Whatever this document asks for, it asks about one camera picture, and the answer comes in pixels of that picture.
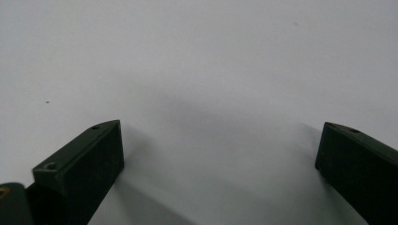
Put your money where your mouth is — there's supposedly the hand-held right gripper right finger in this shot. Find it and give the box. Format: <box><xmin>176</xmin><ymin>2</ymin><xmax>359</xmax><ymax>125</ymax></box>
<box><xmin>314</xmin><ymin>121</ymin><xmax>398</xmax><ymax>225</ymax></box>

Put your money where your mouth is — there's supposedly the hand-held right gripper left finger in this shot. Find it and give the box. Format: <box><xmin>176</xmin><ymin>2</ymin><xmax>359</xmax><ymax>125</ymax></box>
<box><xmin>26</xmin><ymin>119</ymin><xmax>125</xmax><ymax>225</ymax></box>

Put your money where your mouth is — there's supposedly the white table mat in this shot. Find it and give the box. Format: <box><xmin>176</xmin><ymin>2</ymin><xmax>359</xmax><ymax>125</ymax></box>
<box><xmin>0</xmin><ymin>0</ymin><xmax>398</xmax><ymax>225</ymax></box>

